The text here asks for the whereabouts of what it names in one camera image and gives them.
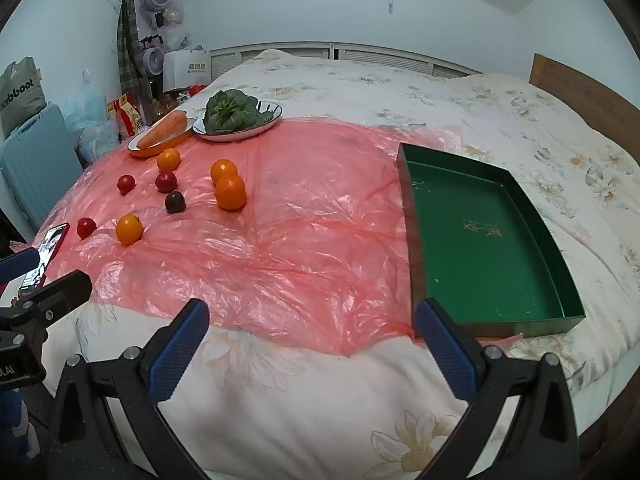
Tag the red plum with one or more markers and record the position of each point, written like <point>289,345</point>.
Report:
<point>86,227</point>
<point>126,184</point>
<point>166,182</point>

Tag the dark purple plum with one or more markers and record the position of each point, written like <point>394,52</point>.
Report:
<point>175,202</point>

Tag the grey printed bag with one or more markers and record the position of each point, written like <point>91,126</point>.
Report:
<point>20,92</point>

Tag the green cardboard box tray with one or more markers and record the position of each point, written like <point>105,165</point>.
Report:
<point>480,240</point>

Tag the person's left hand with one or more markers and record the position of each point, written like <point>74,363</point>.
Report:
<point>11,415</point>

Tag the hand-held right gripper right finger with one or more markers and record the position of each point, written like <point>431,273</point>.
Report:
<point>445,355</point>

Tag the smartphone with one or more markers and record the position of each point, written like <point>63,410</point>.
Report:
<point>47,252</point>

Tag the white paper bag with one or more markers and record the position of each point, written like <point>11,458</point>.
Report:
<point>185,67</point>

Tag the white plate with dark rim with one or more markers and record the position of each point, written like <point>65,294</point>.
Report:
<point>240,135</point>

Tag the red and yellow packet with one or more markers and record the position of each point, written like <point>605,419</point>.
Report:
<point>127,112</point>

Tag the green bok choy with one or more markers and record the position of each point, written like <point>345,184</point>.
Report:
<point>227,110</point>

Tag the plaid shirt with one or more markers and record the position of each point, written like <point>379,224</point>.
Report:
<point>129,60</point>

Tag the pink plastic sheet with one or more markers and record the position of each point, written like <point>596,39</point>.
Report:
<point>300,220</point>

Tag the orange rimmed plate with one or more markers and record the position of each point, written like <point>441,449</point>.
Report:
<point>150,152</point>

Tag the light blue plastic bag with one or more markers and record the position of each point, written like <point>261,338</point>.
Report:
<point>85,110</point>

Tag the orange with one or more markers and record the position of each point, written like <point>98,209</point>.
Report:
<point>230,194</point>
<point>223,168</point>
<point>168,159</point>
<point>129,229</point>

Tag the light blue ribbed suitcase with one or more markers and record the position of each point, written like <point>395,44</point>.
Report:
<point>37,165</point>

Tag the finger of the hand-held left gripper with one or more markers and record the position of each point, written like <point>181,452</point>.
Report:
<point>60,292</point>
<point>20,265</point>

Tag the carrot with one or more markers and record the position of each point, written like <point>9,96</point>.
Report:
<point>162,129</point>

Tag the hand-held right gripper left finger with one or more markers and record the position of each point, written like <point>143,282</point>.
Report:
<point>179,347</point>

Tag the clear plastic bag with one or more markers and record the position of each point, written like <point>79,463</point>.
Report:
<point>175,25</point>

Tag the floral bed duvet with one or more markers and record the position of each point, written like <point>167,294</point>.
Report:
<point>350,85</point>

